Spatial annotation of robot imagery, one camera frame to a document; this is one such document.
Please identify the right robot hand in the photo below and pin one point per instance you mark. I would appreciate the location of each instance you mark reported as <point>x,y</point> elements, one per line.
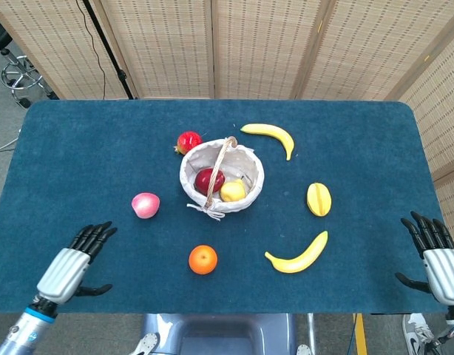
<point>442,273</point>

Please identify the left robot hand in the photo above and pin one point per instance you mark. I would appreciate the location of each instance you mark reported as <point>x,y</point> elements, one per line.
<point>64,268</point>

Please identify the orange fruit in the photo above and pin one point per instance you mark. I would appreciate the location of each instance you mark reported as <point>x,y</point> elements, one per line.
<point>203,259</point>

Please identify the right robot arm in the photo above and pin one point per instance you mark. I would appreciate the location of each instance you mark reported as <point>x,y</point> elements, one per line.
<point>452,325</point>

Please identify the white fabric fruit basket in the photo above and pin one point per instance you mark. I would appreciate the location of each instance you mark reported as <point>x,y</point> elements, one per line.
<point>245,166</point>

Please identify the grey white sneaker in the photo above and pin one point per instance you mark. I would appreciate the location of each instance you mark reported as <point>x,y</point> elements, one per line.
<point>415,331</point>

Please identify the yellow floor tape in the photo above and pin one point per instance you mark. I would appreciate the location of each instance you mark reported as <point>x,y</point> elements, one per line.
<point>360,334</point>

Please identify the pink peach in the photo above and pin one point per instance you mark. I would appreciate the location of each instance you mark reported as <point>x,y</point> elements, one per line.
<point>145,205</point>

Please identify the blue table cloth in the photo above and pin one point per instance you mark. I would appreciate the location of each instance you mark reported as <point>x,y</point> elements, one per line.
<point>101,166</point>

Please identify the yellow banana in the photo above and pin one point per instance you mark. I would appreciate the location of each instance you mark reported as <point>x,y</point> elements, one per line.
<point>301,257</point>
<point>277,135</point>

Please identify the yellow starfruit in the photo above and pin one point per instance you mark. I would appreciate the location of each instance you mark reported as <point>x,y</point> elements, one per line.
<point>319,199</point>

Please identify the red apple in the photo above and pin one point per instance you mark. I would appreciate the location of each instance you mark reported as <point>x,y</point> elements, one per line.
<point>205,181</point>

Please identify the grey robot torso base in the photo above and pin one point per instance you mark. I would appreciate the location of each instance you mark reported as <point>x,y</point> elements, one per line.
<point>219,334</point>

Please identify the red pomegranate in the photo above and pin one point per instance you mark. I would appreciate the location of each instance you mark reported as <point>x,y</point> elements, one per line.
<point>188,142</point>

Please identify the yellow lemon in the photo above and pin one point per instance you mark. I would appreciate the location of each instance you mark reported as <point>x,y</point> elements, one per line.
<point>232,191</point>

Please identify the chrome office chair base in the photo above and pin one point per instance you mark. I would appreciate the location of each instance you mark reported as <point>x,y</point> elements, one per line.
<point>21,75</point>

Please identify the black tripod stand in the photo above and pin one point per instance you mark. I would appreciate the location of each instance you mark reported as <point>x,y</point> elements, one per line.
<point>106,44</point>

